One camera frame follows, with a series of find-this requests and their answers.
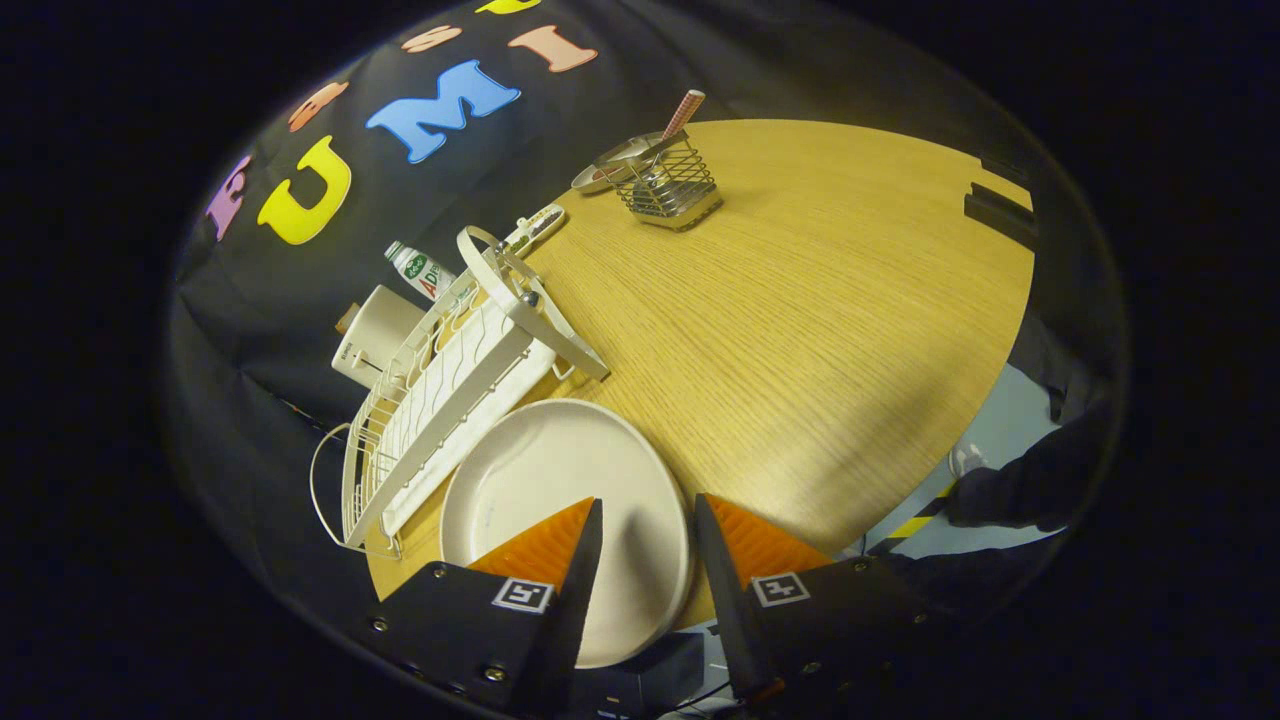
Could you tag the brown toast slice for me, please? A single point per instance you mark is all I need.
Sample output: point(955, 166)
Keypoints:
point(346, 320)

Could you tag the white drink bottle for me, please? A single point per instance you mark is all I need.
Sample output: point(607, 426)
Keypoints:
point(420, 270)

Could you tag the white toaster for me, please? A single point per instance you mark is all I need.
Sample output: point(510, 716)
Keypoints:
point(385, 330)

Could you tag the white plate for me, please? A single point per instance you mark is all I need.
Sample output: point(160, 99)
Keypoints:
point(560, 470)

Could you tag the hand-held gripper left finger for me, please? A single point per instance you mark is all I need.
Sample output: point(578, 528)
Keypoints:
point(580, 610)

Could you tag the person's leg in dark trousers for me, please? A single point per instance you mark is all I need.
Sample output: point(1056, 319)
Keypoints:
point(1040, 480)

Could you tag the black table edge bracket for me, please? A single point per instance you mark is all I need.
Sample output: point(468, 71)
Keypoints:
point(1000, 217)

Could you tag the white divided bean tray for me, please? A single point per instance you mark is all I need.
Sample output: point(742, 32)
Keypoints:
point(540, 225)

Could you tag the yellow black floor tape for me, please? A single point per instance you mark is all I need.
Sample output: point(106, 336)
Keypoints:
point(915, 520)

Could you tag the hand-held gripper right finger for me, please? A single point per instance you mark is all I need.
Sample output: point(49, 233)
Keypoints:
point(725, 610)

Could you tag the beige plate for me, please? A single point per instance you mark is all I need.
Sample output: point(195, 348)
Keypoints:
point(598, 172)

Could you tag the person's white shoe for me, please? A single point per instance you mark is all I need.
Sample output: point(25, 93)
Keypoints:
point(966, 460)

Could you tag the black backdrop cloth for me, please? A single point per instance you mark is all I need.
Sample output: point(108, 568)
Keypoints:
point(250, 330)

